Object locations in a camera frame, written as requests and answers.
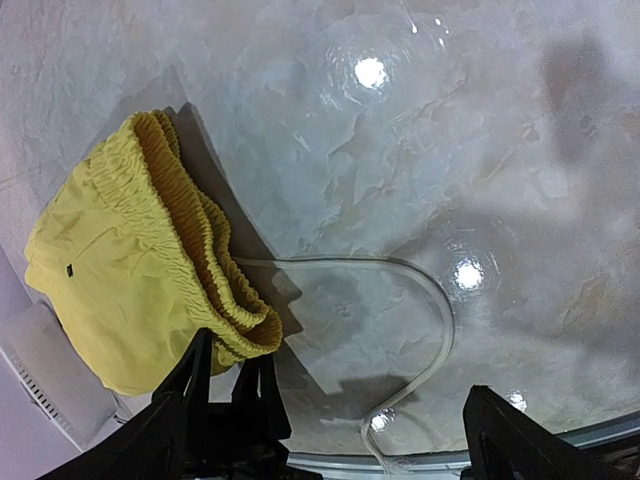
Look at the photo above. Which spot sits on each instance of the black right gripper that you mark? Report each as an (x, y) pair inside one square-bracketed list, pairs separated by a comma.
[(181, 434)]

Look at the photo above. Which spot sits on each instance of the white shorts drawstring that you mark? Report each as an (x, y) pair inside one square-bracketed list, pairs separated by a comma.
[(361, 335)]

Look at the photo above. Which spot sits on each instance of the white laundry basket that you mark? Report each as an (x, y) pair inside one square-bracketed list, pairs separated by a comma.
[(44, 366)]

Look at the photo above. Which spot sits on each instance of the yellow shorts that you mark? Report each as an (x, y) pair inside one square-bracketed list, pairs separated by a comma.
[(135, 259)]

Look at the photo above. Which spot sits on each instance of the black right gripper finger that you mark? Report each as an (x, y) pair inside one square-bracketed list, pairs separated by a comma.
[(503, 443)]

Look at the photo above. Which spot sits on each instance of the aluminium front rail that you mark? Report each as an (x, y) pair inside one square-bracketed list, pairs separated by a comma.
[(449, 465)]

